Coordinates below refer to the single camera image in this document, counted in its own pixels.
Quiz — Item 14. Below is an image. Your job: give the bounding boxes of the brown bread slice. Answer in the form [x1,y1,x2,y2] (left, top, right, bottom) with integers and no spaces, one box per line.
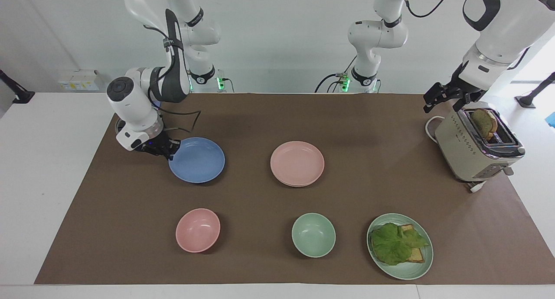
[471,108,499,140]

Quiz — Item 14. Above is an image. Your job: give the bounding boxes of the toast slice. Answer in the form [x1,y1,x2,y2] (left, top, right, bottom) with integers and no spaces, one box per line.
[382,223,426,263]

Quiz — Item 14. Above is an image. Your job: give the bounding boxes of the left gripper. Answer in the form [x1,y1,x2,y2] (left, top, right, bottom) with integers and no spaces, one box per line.
[423,62,487,114]

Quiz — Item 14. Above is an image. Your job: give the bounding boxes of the white socket box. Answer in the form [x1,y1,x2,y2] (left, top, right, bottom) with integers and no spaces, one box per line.
[58,70,101,92]

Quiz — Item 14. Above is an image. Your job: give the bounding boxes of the pink bowl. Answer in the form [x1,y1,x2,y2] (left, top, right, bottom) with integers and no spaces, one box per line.
[175,208,221,253]

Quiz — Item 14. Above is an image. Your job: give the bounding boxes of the pink plate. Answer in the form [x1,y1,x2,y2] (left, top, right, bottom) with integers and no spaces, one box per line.
[270,141,325,186]

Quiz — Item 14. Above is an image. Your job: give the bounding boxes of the black cable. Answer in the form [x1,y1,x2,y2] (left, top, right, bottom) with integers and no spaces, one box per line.
[314,55,359,94]
[402,0,457,19]
[147,109,202,135]

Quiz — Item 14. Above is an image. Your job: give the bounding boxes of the green plate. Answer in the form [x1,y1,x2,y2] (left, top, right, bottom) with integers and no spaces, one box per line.
[366,213,434,281]

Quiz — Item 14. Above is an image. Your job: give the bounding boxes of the black stand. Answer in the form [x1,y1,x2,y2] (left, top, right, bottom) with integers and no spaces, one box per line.
[0,69,36,105]
[515,72,555,109]

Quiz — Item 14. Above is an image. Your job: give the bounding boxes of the blue plate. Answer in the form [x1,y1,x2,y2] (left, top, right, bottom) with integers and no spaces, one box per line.
[168,137,226,184]

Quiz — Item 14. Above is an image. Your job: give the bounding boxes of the beige toaster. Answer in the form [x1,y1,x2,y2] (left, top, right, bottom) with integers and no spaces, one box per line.
[434,107,526,183]

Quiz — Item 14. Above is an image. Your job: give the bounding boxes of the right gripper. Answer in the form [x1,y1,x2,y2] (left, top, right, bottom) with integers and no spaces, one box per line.
[138,133,181,161]

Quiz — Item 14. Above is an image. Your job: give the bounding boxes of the green bowl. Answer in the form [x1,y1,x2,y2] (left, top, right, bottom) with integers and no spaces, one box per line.
[291,212,336,259]

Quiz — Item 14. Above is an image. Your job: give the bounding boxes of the green lettuce leaf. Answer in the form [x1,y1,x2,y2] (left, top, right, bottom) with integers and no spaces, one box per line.
[370,223,430,266]

